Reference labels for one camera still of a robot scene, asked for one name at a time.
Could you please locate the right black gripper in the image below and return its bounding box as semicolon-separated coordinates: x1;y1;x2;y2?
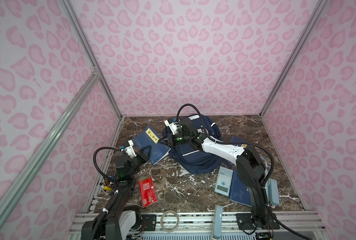
158;132;192;147

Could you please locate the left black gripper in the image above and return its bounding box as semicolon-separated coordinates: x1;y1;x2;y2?
128;145;151;179

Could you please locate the navy blue student backpack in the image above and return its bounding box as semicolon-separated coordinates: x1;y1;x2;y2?
170;115;224;175

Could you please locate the blue book yellow label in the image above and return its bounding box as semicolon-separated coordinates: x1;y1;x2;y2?
229;136;247;148

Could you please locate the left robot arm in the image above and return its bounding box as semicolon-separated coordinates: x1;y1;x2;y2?
81;147;151;240

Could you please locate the pink pen cup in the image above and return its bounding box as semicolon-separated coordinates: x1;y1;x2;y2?
99;175;117;194

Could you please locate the red booklet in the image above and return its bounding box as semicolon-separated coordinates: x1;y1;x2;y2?
139;177;158;208

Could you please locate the light green calculator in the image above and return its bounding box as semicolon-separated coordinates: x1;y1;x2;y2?
214;167;233;197

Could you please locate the teal pencil pouch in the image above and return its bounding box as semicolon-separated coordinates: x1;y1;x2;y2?
263;155;280;207

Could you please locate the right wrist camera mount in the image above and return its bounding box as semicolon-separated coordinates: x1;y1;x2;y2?
164;119;180;135

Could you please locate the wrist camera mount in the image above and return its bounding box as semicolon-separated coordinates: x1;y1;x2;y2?
164;119;180;135
120;140;136;158

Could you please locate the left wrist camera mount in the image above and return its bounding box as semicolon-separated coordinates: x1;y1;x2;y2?
120;140;136;158

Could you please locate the coiled white cable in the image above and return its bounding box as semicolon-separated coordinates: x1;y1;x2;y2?
160;210;180;233

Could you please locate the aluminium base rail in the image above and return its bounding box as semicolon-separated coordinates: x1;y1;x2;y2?
66;210;328;240

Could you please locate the black corrugated cable right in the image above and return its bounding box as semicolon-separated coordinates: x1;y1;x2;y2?
176;103;275;188

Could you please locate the grey-blue bar on rail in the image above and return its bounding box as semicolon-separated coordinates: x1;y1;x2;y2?
211;205;223;240

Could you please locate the aluminium frame strut left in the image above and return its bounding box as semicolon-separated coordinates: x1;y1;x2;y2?
0;73;100;230

